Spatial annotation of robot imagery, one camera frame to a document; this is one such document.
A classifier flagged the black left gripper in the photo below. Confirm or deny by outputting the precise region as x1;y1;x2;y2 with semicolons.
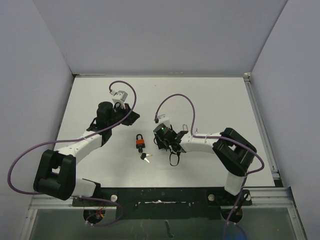
108;102;140;129

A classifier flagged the small brass padlock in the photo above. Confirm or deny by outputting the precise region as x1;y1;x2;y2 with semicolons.
182;124;189;132

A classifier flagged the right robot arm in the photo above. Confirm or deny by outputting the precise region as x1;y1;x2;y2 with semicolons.
153;123;257;205

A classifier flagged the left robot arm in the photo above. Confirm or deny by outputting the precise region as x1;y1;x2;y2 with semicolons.
33;101;140;206

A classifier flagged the black headed key bunch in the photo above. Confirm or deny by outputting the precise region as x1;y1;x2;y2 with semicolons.
138;148;153;164

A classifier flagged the orange black padlock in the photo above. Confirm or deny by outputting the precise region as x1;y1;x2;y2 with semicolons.
135;133;146;150

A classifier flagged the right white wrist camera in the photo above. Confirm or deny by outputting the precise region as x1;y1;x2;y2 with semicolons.
154;114;171;128

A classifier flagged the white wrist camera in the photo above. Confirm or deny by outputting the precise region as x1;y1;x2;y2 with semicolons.
154;114;171;128
110;90;128;109

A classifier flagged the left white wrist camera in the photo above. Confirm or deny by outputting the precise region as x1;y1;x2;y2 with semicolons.
110;90;128;109

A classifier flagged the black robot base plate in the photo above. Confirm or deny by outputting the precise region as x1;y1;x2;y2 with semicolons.
72;187;252;220

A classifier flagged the aluminium table frame rail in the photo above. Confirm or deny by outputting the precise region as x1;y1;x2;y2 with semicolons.
243;72;307;240

